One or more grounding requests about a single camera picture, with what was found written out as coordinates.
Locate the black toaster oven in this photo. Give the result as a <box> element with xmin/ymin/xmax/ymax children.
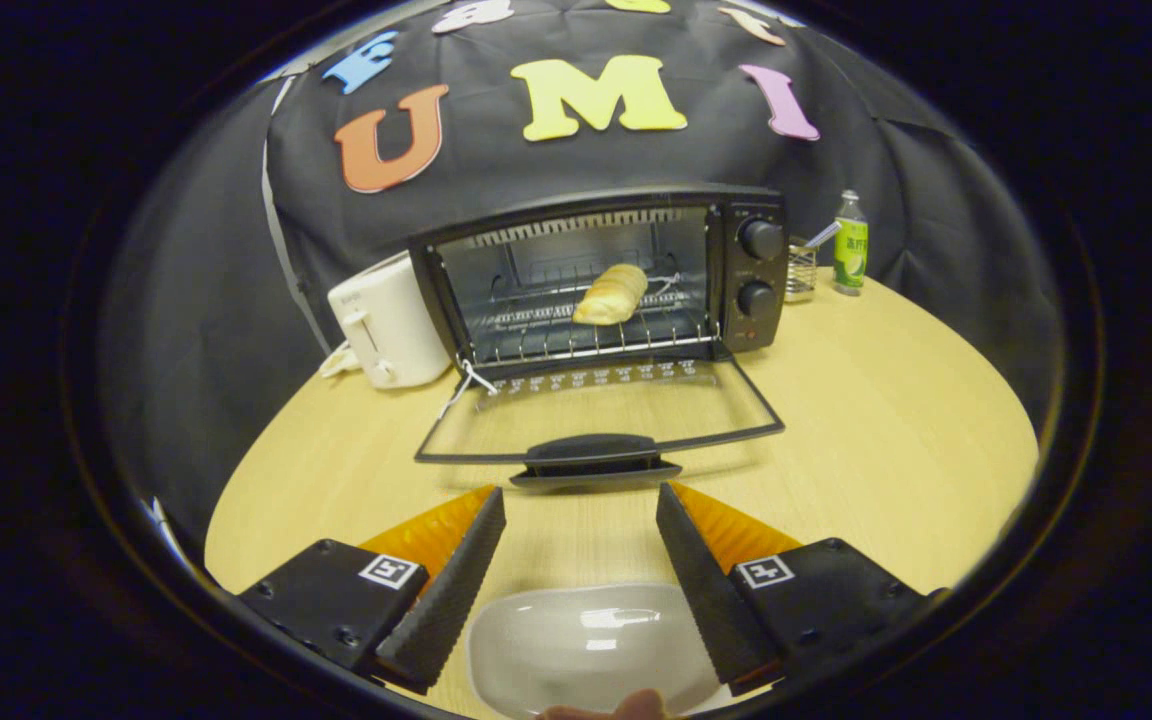
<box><xmin>408</xmin><ymin>185</ymin><xmax>792</xmax><ymax>491</ymax></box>

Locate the black backdrop cloth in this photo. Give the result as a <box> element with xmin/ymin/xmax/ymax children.
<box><xmin>96</xmin><ymin>0</ymin><xmax>1067</xmax><ymax>541</ymax></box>

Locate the green drink bottle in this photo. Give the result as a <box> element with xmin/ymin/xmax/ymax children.
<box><xmin>833</xmin><ymin>190</ymin><xmax>869</xmax><ymax>297</ymax></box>

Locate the golden bread roll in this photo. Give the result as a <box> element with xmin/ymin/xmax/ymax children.
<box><xmin>572</xmin><ymin>263</ymin><xmax>650</xmax><ymax>327</ymax></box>

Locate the small wire basket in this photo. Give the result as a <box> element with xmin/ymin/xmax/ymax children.
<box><xmin>786</xmin><ymin>238</ymin><xmax>819</xmax><ymax>304</ymax></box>

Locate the white square plate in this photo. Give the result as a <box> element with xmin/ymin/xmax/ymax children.
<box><xmin>466</xmin><ymin>583</ymin><xmax>727</xmax><ymax>719</ymax></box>

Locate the white bread toaster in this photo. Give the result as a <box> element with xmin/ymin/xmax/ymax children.
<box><xmin>327</xmin><ymin>250</ymin><xmax>454</xmax><ymax>391</ymax></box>

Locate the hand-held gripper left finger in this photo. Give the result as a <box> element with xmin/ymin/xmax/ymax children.
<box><xmin>236</xmin><ymin>485</ymin><xmax>507</xmax><ymax>694</ymax></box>

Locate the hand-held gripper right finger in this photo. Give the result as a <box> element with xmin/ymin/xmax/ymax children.
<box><xmin>655</xmin><ymin>481</ymin><xmax>947</xmax><ymax>696</ymax></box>

